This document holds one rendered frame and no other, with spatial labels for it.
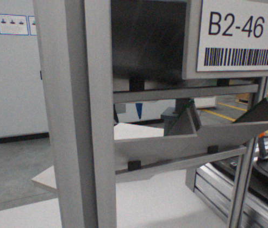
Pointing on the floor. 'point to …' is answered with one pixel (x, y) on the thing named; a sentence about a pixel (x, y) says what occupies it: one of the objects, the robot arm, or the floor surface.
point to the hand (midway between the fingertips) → (126, 111)
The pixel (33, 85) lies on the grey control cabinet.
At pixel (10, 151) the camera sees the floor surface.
